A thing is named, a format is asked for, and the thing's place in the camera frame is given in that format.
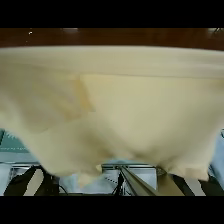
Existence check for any cream T-shirt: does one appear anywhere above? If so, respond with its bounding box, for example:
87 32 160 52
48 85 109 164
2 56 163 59
0 45 224 188

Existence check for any silver frame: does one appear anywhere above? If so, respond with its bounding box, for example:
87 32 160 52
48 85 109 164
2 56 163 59
0 161 174 197

